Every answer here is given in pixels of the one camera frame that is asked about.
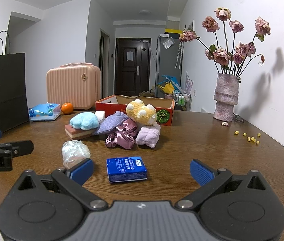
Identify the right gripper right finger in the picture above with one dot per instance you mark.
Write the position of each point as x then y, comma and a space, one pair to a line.
211, 182

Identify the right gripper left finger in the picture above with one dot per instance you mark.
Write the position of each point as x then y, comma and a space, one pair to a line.
70, 182

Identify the crinkled clear plastic bag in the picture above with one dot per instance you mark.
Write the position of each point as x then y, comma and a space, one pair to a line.
73, 152

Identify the pink layered sponge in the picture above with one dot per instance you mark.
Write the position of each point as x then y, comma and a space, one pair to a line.
77, 134

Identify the blue handkerchief tissue pack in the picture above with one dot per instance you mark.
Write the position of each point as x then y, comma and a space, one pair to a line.
126, 169

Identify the light blue plush toy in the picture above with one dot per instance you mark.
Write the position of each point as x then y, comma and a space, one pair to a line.
85, 121

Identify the purple satin scrunchie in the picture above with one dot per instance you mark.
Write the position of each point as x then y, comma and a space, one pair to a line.
123, 135

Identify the purple fabric pouch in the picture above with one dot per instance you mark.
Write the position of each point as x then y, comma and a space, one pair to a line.
110, 123

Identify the white cylinder sponge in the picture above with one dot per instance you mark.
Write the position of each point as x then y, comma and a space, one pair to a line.
100, 115

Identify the lilac fluffy towel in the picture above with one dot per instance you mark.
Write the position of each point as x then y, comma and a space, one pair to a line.
148, 135

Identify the yellow white plush toy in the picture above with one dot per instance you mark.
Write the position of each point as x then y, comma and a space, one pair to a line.
141, 113

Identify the black paper shopping bag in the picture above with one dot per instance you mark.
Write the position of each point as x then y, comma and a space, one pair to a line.
13, 98

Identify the scattered yellow crumbs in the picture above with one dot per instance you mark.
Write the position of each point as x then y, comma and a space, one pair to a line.
252, 139

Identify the blue wet wipes pack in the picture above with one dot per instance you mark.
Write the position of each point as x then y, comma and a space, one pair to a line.
45, 112

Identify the orange fruit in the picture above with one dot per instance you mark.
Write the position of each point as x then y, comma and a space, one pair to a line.
67, 108

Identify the pink textured vase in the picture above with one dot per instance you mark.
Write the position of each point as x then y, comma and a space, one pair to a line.
226, 96

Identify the red cardboard pumpkin box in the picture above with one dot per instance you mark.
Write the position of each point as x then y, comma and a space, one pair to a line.
163, 106

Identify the pink ribbed suitcase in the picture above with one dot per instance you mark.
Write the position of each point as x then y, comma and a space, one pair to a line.
76, 83

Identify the yellow bag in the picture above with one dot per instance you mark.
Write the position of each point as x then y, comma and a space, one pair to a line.
168, 88

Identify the dried pink roses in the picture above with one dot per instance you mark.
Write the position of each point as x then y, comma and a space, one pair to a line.
230, 60

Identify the grey refrigerator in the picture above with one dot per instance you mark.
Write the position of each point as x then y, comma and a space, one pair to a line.
167, 51

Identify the dark entrance door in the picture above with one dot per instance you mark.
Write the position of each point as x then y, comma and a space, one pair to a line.
132, 66

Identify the wire cart with bottles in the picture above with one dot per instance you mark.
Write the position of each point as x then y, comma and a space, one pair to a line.
182, 100

